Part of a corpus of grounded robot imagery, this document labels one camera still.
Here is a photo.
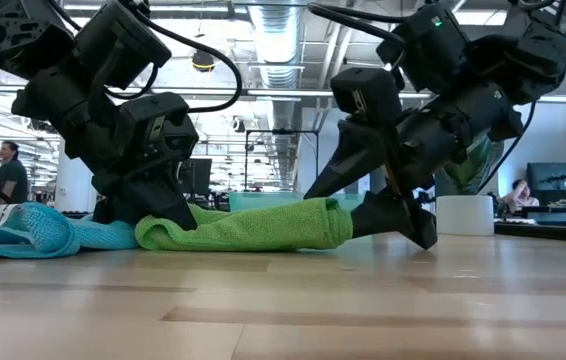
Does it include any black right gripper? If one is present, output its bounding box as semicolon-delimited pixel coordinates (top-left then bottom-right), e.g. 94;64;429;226
304;84;524;250

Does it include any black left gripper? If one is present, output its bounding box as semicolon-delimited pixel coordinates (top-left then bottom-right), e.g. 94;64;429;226
70;107;199;232

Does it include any blue microfiber towel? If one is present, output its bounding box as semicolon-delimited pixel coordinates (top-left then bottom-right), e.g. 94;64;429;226
0;202;142;260

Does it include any green microfiber towel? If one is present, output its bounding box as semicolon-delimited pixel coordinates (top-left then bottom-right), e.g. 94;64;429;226
134;197;354;253

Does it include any white building column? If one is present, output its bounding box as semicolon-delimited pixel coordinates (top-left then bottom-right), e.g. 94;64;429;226
54;139;99;214

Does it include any black monitor back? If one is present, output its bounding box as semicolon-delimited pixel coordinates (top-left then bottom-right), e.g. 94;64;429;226
178;158;213;197

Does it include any snake plant in white pot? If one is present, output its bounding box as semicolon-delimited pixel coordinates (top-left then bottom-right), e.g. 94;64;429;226
435;133;507;237

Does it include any person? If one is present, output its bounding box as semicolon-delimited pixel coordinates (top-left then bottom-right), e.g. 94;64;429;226
502;178;539;214
0;140;30;205

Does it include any dark office monitor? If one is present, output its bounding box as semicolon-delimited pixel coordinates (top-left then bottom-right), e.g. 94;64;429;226
526;162;566;206

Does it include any black office desk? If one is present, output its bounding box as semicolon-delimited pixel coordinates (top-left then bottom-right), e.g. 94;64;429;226
512;203;566;229

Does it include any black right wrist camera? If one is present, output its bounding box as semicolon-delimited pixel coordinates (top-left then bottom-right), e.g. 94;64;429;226
331;67;405;127

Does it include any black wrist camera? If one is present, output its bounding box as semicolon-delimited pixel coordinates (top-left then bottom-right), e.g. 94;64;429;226
331;67;405;127
118;92;200;160

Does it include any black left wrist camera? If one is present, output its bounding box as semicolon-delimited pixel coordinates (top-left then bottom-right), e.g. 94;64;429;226
118;92;200;160

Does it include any black hanging cable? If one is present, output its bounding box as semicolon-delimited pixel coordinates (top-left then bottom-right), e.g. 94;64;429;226
476;99;538;195

